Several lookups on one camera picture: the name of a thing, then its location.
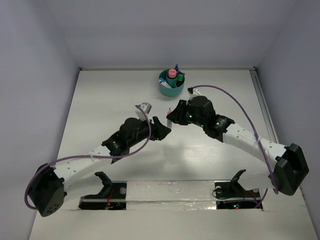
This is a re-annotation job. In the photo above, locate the foil covered front board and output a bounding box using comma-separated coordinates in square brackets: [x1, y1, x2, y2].
[125, 180, 217, 211]

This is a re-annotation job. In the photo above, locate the pink topped centre tube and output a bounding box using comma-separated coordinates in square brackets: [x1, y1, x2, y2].
[166, 68, 177, 88]

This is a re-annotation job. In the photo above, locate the teal round organizer container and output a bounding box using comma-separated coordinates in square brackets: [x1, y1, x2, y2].
[158, 69, 185, 97]

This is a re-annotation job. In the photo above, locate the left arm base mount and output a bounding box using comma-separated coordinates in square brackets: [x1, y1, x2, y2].
[78, 171, 127, 211]

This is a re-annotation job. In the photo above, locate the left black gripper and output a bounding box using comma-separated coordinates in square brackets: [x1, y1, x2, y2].
[127, 115, 170, 148]

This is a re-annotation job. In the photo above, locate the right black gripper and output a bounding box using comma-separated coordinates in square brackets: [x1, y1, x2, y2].
[166, 99, 206, 128]

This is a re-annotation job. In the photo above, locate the pink cap white pen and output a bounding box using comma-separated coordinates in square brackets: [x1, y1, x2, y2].
[159, 77, 172, 89]

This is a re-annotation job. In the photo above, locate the blue cap white pen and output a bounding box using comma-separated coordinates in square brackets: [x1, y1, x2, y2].
[174, 64, 179, 72]

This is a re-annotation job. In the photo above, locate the orange tip clear highlighter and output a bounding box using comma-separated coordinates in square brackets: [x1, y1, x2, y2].
[165, 107, 174, 128]

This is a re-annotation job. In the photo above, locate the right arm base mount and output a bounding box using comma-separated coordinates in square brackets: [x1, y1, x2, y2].
[211, 169, 263, 210]

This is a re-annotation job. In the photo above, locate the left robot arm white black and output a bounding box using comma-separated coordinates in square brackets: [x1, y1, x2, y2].
[24, 116, 171, 217]

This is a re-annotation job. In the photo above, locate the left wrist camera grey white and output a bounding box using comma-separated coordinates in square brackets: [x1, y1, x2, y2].
[135, 102, 152, 120]

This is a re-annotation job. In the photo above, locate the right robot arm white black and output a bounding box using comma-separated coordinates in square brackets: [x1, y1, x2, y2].
[166, 96, 309, 196]

